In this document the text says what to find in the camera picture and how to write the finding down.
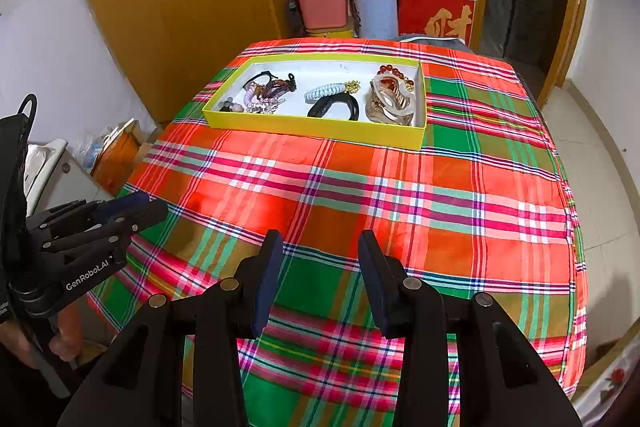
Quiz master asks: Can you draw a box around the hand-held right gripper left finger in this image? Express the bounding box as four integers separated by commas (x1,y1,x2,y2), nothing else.
57,229,285,427

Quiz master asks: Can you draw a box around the red bead bracelet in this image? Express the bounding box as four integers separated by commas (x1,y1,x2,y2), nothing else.
377,64,416,90

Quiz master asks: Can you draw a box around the pale blue bucket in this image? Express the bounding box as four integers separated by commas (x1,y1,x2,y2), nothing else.
352,0,400,40

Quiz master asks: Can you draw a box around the beige chain hair clip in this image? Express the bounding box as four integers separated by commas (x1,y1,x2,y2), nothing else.
367,74,419,128

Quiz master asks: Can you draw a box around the white plastic object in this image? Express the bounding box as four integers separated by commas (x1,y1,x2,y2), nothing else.
22,139,69,214

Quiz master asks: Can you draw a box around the person's left hand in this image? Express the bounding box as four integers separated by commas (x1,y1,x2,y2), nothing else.
0,301,84,370

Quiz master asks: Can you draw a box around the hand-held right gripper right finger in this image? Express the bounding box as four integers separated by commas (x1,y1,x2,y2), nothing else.
358,229,583,427

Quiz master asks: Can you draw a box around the red green plaid tablecloth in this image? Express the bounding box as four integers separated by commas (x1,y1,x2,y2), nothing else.
87,37,589,427

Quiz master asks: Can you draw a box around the black bangle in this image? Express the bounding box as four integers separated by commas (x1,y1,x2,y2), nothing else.
307,95,361,122

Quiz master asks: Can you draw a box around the grey cloth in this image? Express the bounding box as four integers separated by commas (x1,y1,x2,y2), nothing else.
389,34,471,53

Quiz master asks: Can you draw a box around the orange bag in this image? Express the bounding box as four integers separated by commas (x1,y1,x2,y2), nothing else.
92,121,144,196

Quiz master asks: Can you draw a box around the brown beaded bracelet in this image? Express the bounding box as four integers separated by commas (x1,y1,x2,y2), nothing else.
259,73,299,101

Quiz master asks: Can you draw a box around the red box with gold print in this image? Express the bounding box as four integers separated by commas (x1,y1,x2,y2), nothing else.
397,0,476,46

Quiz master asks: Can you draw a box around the wooden door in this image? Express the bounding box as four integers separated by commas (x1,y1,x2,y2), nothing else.
537,0,592,108

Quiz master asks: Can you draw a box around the floral cloth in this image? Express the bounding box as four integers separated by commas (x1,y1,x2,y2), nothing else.
574,336,640,414

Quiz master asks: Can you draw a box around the yellow box with white inside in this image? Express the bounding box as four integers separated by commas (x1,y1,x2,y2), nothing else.
202,52,428,152

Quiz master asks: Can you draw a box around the flat yellow tin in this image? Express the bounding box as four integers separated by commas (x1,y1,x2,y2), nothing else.
304,25,356,39

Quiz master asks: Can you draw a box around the wooden wardrobe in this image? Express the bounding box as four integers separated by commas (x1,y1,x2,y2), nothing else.
68,0,284,124

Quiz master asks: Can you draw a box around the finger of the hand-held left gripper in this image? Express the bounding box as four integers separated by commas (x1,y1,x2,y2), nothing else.
27,191,152,249
44,199,169,259

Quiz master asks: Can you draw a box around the pink plastic bin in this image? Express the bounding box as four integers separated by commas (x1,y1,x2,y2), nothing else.
292,0,351,30

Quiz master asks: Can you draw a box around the light blue spiral hair tie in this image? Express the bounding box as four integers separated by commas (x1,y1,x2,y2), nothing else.
304,82,346,101

